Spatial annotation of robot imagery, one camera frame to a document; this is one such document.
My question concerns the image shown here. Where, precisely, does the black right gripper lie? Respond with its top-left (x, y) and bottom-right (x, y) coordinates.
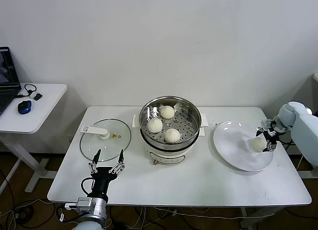
top-left (255, 126), bottom-right (280, 153)

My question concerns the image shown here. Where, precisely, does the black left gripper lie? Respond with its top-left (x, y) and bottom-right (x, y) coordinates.
top-left (87, 148), bottom-right (126, 197)

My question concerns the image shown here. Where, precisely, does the white steamed baozi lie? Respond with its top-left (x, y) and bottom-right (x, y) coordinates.
top-left (249, 137), bottom-right (266, 153)
top-left (164, 128), bottom-right (181, 144)
top-left (160, 105), bottom-right (175, 119)
top-left (148, 118), bottom-right (163, 133)

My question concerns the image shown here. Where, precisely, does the stainless steel steamer basket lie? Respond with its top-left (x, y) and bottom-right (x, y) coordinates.
top-left (132, 96), bottom-right (209, 144)

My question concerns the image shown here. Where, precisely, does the white round plate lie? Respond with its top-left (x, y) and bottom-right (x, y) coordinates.
top-left (213, 120), bottom-right (274, 172)

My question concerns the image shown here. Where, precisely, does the white electric cooker base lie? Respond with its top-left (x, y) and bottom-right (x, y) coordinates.
top-left (139, 127), bottom-right (206, 166)

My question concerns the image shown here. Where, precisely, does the white side table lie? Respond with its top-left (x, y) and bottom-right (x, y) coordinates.
top-left (0, 83), bottom-right (68, 193)

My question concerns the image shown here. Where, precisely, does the white table leg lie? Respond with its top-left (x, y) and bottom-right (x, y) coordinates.
top-left (239, 206), bottom-right (286, 230)

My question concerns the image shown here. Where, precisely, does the blue computer mouse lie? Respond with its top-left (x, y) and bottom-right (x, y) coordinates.
top-left (16, 100), bottom-right (32, 115)

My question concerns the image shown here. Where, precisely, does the black laptop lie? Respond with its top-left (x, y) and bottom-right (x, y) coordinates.
top-left (0, 46), bottom-right (22, 116)

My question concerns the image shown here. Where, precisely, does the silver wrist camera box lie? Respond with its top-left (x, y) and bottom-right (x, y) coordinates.
top-left (260, 118), bottom-right (278, 128)
top-left (65, 197), bottom-right (95, 213)

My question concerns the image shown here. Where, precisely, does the glass lid white handle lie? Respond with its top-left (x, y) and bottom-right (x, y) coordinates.
top-left (79, 118), bottom-right (132, 162)

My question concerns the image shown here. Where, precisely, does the black hanging cable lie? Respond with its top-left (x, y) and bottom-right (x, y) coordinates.
top-left (282, 140), bottom-right (296, 152)

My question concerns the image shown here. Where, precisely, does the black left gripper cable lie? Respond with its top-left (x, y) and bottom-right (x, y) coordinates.
top-left (80, 178), bottom-right (95, 197)

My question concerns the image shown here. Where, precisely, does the white hanging cable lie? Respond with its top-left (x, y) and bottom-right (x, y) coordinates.
top-left (296, 153), bottom-right (306, 170)

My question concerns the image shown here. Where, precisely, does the black floor cable coil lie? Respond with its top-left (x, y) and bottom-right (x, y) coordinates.
top-left (13, 199), bottom-right (57, 227)

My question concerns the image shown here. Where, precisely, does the black looped cable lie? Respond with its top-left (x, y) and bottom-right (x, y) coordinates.
top-left (14, 83), bottom-right (38, 99)

